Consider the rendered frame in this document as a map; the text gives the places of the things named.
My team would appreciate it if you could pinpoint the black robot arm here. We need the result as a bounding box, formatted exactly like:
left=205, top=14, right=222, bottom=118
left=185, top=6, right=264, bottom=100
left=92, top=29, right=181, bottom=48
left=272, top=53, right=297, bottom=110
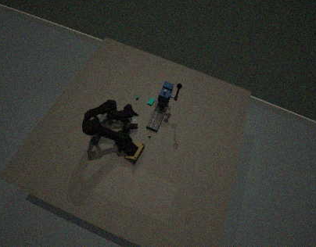
left=82, top=99, right=138, bottom=156

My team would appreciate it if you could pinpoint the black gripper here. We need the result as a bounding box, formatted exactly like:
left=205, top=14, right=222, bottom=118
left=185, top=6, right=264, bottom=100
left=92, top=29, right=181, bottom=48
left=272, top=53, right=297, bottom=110
left=116, top=104, right=138, bottom=133

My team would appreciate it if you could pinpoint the blue arbor press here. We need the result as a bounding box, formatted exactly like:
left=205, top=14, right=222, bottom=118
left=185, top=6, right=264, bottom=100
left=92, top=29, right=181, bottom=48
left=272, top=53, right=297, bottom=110
left=146, top=81, right=182, bottom=132

